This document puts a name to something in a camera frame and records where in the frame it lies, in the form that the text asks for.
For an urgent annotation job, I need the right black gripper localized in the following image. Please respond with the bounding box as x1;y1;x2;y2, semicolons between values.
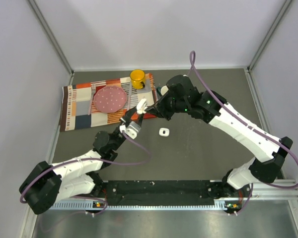
146;91;188;121

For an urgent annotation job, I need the white earbud charging case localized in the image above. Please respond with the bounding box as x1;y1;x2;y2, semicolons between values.
159;128;170;137

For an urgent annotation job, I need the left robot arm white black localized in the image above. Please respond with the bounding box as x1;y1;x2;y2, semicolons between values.
19;105;147;215

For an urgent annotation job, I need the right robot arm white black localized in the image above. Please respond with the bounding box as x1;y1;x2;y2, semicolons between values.
146;75;293;196

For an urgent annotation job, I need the dark green mug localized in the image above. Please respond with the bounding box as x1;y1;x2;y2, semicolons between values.
156;85;168;98

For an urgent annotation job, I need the pink dotted plate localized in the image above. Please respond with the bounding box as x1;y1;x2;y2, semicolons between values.
93;86;127;114

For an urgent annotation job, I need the lilac knife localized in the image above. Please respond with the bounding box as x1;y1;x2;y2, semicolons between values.
127;82;132;110

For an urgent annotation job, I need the yellow mug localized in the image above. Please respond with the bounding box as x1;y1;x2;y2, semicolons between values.
130;69;146;90

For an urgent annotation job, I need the lilac fork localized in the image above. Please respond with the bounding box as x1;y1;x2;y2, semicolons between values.
88;84;96;115

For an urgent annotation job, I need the patterned orange placemat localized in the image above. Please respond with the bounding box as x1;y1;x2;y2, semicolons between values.
60;73;157;131

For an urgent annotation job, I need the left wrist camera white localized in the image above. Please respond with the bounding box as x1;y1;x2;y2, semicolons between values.
119;121;141;139

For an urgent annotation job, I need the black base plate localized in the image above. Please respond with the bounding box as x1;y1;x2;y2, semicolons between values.
89;180;245;205

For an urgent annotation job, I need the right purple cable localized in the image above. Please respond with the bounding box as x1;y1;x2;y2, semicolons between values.
187;51;298;216

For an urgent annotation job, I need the purple cable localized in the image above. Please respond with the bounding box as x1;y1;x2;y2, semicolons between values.
187;51;298;216
19;131;152;216

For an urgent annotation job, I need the grey slotted cable duct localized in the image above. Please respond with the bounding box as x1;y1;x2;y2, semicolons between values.
50;200;232;211

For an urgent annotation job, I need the aluminium frame rail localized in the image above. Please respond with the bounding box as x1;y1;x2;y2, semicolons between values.
251;179;298;200

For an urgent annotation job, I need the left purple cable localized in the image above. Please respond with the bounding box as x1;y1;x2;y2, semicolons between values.
19;131;152;216

